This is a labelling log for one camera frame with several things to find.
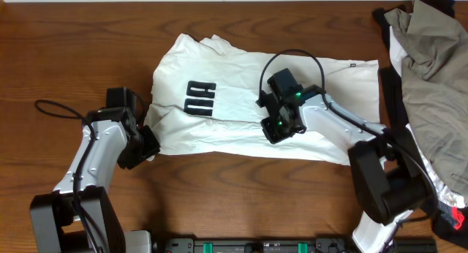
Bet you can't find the white t-shirt with black print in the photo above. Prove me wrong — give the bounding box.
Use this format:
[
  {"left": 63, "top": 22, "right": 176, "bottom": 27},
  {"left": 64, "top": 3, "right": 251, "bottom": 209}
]
[{"left": 144, "top": 34, "right": 380, "bottom": 165}]

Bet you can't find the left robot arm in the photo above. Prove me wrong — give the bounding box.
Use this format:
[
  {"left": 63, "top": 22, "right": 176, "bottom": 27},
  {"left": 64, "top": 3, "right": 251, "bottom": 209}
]
[{"left": 29, "top": 87, "right": 160, "bottom": 252}]

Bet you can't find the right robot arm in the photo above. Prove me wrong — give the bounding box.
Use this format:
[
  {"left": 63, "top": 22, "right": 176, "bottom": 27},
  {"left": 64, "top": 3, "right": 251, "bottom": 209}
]
[{"left": 257, "top": 69, "right": 438, "bottom": 252}]

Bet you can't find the white garment under pile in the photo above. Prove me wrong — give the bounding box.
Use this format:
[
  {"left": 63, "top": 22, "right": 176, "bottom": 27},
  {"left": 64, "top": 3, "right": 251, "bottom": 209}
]
[{"left": 389, "top": 26, "right": 467, "bottom": 208}]

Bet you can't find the olive grey garment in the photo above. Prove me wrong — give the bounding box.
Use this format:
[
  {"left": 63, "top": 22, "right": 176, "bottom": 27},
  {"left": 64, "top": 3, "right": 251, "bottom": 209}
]
[{"left": 385, "top": 0, "right": 467, "bottom": 197}]

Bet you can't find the black garment with red tag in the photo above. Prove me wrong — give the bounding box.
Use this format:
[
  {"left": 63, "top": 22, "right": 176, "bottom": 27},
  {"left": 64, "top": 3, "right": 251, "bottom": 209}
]
[{"left": 372, "top": 0, "right": 467, "bottom": 249}]

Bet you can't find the left black cable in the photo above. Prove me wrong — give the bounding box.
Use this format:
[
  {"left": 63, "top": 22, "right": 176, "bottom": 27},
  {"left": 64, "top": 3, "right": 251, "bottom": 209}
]
[{"left": 34, "top": 92, "right": 147, "bottom": 253}]

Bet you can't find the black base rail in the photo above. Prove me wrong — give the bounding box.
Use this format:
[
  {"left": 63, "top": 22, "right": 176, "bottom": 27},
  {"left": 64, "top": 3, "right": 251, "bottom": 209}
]
[{"left": 158, "top": 237, "right": 438, "bottom": 253}]

